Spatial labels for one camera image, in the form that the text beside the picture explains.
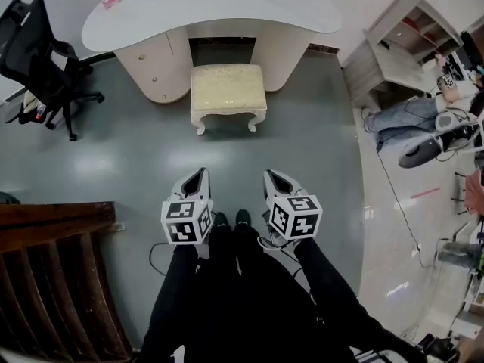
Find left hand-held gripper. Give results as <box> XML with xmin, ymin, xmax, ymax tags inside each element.
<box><xmin>161</xmin><ymin>167</ymin><xmax>215</xmax><ymax>259</ymax></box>

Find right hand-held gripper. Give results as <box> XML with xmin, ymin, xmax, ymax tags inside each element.
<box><xmin>258</xmin><ymin>169</ymin><xmax>324</xmax><ymax>248</ymax></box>

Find cream cushioned stool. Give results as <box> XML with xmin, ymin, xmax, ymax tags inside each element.
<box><xmin>189</xmin><ymin>64</ymin><xmax>268</xmax><ymax>136</ymax></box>

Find person's left forearm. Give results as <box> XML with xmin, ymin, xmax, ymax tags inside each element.
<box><xmin>147</xmin><ymin>241</ymin><xmax>202</xmax><ymax>342</ymax></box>

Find person's right forearm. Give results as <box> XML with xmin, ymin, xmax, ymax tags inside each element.
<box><xmin>293</xmin><ymin>236</ymin><xmax>381</xmax><ymax>342</ymax></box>

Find white dressing table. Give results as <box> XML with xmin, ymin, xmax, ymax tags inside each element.
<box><xmin>81</xmin><ymin>0</ymin><xmax>343</xmax><ymax>105</ymax></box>

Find person's black trousered legs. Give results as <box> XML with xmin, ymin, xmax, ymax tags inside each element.
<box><xmin>139</xmin><ymin>219</ymin><xmax>428</xmax><ymax>363</ymax></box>

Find black round disc base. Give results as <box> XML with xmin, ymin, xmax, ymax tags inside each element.
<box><xmin>398</xmin><ymin>134</ymin><xmax>444</xmax><ymax>170</ymax></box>

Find red tape strip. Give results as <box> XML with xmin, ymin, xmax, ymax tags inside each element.
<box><xmin>409</xmin><ymin>187</ymin><xmax>442</xmax><ymax>200</ymax></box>

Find grey wooden shelf unit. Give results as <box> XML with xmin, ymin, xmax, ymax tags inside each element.
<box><xmin>341</xmin><ymin>0</ymin><xmax>466</xmax><ymax>110</ymax></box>

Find cream cloth bag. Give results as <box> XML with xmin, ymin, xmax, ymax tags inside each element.
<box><xmin>17</xmin><ymin>88</ymin><xmax>48</xmax><ymax>125</ymax></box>

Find pink chair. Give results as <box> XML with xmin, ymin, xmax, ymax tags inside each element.
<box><xmin>464</xmin><ymin>169</ymin><xmax>484</xmax><ymax>217</ymax></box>

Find black mesh office chair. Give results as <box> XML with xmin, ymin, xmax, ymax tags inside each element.
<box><xmin>0</xmin><ymin>0</ymin><xmax>106</xmax><ymax>142</ymax></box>

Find black looped gripper cable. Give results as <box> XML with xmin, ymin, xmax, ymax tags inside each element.
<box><xmin>147</xmin><ymin>241</ymin><xmax>175</xmax><ymax>278</ymax></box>

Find long black floor cable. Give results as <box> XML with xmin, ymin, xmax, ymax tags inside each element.
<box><xmin>375</xmin><ymin>141</ymin><xmax>436</xmax><ymax>271</ymax></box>

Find dark wooden slatted frame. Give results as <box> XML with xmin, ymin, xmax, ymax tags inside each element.
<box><xmin>0</xmin><ymin>201</ymin><xmax>134</xmax><ymax>363</ymax></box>

